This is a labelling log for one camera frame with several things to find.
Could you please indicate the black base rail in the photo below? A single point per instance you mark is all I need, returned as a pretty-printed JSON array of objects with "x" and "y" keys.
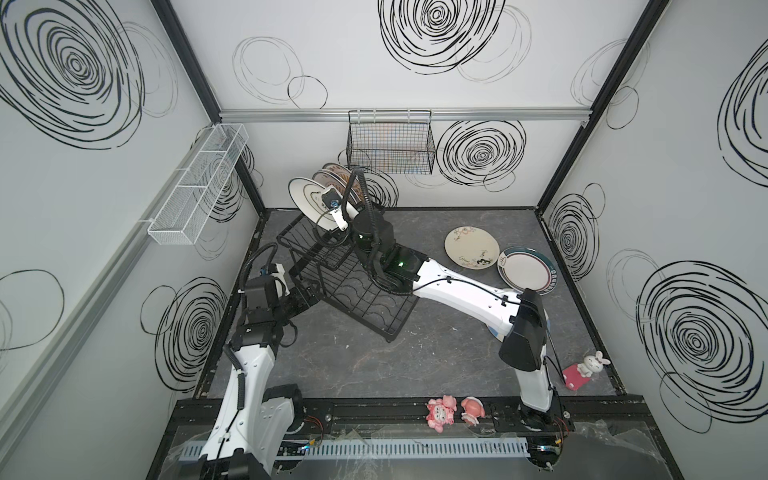
[{"x": 326, "y": 417}]

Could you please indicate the pink plush doll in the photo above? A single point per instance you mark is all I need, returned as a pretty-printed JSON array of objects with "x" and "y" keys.
[{"x": 441, "y": 412}]

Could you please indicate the white mesh wall shelf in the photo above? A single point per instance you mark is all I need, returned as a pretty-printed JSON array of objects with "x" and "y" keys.
[{"x": 206, "y": 189}]

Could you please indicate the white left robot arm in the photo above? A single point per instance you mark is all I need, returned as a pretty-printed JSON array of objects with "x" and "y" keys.
[{"x": 253, "y": 419}]

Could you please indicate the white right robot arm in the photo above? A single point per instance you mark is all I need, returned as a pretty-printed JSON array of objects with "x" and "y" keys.
[{"x": 519, "y": 317}]

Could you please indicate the white slotted cable duct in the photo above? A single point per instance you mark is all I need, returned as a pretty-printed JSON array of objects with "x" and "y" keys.
[{"x": 382, "y": 448}]

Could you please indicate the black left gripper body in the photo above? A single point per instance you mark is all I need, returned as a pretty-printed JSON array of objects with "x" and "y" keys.
[{"x": 306, "y": 288}]

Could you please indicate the white rabbit figurine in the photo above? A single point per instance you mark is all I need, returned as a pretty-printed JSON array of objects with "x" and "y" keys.
[{"x": 593, "y": 364}]

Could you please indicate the white green emblem plate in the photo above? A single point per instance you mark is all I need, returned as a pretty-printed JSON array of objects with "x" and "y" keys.
[{"x": 307, "y": 195}]

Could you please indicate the black wire dish rack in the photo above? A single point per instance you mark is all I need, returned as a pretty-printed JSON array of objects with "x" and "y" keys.
[{"x": 332, "y": 271}]

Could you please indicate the blue striped plate right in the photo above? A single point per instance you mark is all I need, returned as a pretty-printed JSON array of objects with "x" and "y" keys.
[{"x": 495, "y": 334}]

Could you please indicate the black wire wall basket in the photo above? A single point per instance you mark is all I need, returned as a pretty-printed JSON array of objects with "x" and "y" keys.
[{"x": 391, "y": 141}]

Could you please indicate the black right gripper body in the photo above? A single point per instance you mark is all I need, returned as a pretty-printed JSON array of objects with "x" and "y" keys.
[{"x": 365, "y": 218}]

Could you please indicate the pink round figurine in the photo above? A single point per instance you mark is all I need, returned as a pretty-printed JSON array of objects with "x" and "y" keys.
[{"x": 472, "y": 411}]

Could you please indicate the orange sunburst plate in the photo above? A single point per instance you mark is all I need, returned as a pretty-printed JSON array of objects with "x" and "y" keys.
[
  {"x": 333, "y": 179},
  {"x": 356, "y": 186}
]

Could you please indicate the cream floral plate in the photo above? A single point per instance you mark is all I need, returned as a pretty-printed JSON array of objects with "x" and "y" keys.
[{"x": 472, "y": 248}]

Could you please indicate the green red rimmed plate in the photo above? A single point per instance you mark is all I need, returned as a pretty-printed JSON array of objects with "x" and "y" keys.
[{"x": 526, "y": 268}]

